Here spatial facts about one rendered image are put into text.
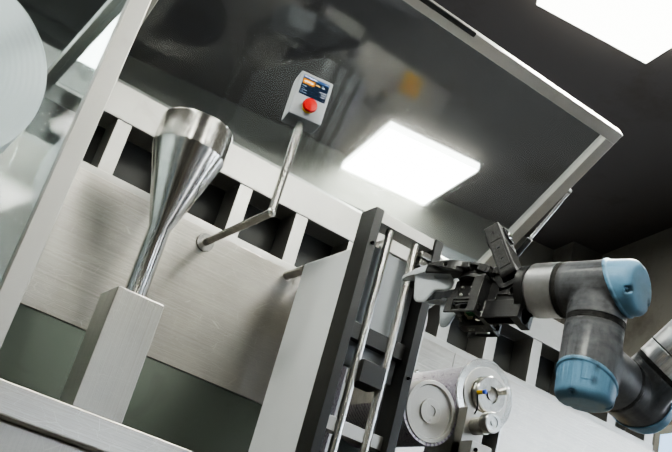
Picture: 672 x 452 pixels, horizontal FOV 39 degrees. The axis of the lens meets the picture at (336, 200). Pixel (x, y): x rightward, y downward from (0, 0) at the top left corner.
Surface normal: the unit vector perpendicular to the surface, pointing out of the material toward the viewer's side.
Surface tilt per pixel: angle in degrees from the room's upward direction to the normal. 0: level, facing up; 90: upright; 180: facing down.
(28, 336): 90
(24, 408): 90
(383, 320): 90
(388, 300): 90
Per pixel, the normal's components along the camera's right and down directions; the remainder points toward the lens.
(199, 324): 0.55, -0.23
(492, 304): -0.58, -0.60
